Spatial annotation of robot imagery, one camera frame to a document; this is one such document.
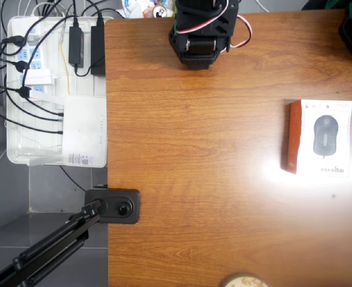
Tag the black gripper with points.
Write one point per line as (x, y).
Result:
(200, 48)

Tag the white orange mouse box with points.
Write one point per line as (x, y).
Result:
(325, 134)

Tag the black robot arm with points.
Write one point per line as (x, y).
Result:
(206, 18)

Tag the silver drink can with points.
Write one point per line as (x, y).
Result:
(160, 12)

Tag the white printed plastic bag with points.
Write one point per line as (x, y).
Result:
(132, 7)

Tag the wide black power adapter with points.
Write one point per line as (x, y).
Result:
(97, 51)

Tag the narrow black power adapter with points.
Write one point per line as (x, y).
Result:
(76, 45)

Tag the white router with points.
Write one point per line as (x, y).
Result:
(83, 131)

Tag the clear bin with power strips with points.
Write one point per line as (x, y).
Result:
(53, 83)

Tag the black desk clamp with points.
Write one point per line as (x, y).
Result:
(134, 209)

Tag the white charger plug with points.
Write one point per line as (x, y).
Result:
(38, 77)

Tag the white power strip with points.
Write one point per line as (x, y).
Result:
(35, 53)

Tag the round wooden coaster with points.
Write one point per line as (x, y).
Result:
(245, 282)

